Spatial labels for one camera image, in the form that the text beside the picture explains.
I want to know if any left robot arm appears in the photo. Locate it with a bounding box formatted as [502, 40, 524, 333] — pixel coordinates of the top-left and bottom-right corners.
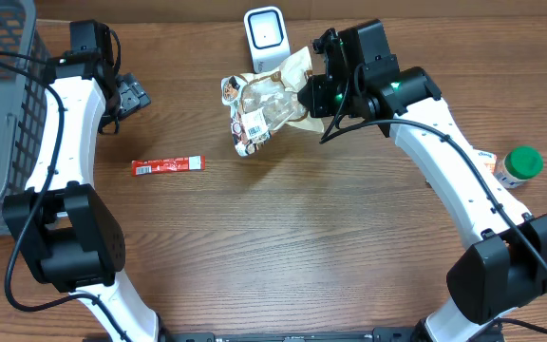
[3, 20, 170, 341]

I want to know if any white barcode scanner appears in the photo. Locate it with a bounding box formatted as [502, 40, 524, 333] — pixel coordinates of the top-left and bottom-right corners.
[243, 6, 291, 73]

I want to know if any beige dog bone treat bag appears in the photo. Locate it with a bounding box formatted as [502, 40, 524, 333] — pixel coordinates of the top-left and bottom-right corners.
[220, 47, 325, 157]

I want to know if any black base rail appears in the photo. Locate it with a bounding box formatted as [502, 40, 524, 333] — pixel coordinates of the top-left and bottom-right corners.
[156, 327, 428, 342]

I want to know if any red snack stick packet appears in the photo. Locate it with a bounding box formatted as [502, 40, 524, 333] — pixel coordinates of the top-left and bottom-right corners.
[131, 156, 206, 177]

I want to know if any small green lidded jar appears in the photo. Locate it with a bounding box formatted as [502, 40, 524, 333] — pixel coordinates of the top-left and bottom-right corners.
[494, 145, 544, 188]

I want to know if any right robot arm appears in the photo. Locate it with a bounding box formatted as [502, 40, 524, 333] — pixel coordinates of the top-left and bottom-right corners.
[298, 20, 547, 341]

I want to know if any grey plastic mesh basket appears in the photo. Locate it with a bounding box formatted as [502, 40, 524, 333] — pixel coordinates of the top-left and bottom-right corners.
[0, 0, 49, 235]

